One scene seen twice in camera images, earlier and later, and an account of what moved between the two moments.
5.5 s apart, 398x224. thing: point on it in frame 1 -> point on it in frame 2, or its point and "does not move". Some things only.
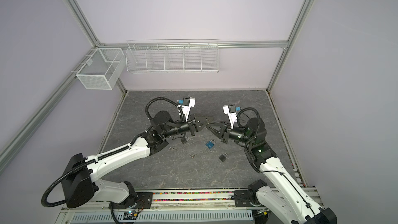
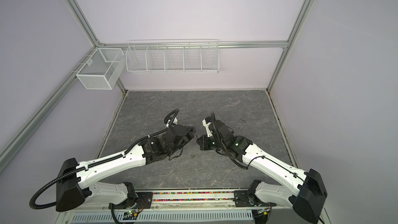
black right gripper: x=218 y=133 -> x=204 y=144
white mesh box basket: x=101 y=71 does not move
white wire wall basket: x=172 y=56 does not move
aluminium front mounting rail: x=166 y=200 does not move
